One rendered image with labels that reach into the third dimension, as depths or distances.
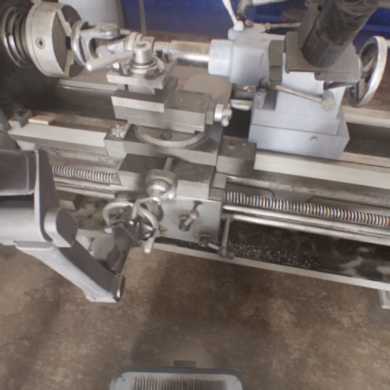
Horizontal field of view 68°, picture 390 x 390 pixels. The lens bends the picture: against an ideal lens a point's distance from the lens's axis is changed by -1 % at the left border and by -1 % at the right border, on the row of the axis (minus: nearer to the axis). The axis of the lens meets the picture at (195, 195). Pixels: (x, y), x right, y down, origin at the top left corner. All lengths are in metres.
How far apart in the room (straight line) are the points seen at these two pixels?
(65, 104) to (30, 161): 1.26
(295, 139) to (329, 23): 0.69
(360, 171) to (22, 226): 1.02
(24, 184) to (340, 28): 0.44
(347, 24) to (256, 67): 0.62
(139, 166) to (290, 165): 0.52
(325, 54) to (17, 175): 0.44
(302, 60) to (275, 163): 0.62
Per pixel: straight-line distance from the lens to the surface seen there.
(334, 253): 1.47
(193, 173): 0.95
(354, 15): 0.44
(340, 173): 1.13
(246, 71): 1.05
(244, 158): 1.02
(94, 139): 1.19
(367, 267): 1.50
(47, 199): 0.45
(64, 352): 1.70
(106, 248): 0.75
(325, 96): 1.05
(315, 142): 1.12
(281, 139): 1.10
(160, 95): 0.95
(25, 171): 0.42
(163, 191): 0.90
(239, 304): 1.67
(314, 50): 0.49
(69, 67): 1.24
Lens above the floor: 1.55
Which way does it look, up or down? 50 degrees down
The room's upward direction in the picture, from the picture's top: 1 degrees clockwise
